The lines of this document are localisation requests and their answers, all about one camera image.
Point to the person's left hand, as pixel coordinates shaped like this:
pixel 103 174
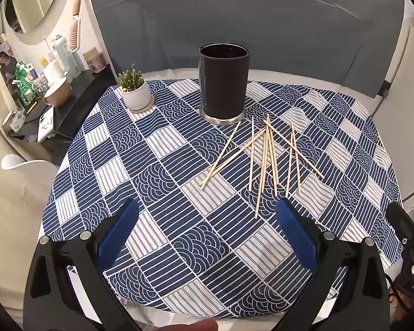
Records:
pixel 196 326

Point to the black wall socket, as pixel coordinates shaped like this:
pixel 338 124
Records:
pixel 385 89

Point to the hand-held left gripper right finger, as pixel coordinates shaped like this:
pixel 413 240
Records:
pixel 296 234

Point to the small white printed container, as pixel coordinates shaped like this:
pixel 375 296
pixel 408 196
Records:
pixel 15 120

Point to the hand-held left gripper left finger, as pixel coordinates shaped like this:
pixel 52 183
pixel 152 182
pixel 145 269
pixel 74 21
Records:
pixel 119 227

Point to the pink jar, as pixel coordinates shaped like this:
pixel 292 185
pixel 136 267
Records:
pixel 94 61

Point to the white chair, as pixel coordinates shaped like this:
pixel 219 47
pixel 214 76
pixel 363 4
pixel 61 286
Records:
pixel 24 162

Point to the black cylindrical utensil holder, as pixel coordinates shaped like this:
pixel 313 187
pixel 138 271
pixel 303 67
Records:
pixel 224 86

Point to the grey backdrop cloth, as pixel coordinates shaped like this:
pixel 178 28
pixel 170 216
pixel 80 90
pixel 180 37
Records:
pixel 262 24

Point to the wooden hairbrush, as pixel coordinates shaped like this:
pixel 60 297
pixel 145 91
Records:
pixel 73 34

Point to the bunch of wooden chopsticks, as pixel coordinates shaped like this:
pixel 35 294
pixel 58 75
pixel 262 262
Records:
pixel 266 134

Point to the blue white patterned tablecloth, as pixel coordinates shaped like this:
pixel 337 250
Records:
pixel 179 213

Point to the round wall mirror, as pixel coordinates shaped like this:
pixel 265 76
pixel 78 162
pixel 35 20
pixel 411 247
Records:
pixel 31 0

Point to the green packet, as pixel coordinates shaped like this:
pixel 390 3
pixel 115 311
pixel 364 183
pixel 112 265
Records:
pixel 22 82

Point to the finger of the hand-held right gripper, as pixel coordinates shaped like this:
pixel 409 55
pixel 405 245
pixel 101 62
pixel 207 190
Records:
pixel 403 222

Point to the tall pale bottle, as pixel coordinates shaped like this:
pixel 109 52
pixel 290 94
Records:
pixel 67 58

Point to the cactus in white pot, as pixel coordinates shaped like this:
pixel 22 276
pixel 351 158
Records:
pixel 136 93

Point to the white flat card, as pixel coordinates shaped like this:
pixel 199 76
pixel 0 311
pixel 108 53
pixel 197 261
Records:
pixel 46 124

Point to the photo print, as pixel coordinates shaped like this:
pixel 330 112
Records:
pixel 3 62

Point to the beige mug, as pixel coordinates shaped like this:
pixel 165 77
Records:
pixel 58 93

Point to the white cylindrical container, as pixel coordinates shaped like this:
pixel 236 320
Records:
pixel 53 70

